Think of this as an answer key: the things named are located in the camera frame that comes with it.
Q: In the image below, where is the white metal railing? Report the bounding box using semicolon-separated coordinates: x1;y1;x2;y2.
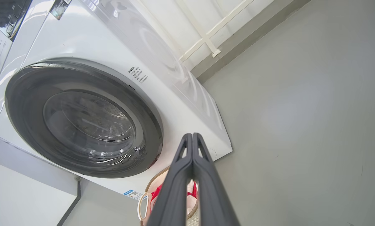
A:
175;0;257;63

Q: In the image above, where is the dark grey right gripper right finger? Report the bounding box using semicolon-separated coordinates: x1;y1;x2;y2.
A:
192;133;240;226

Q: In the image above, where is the white front-load washing machine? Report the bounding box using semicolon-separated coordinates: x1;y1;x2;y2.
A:
0;0;233;201

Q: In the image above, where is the cream basket with brown rim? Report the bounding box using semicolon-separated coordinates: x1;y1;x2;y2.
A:
137;166;200;226

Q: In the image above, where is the grey washing machine door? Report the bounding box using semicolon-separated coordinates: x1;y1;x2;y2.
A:
5;60;164;179

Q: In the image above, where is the red and white garment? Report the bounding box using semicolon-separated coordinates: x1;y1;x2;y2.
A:
150;180;198;207

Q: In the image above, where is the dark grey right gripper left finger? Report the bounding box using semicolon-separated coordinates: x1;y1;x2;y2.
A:
147;133;194;226

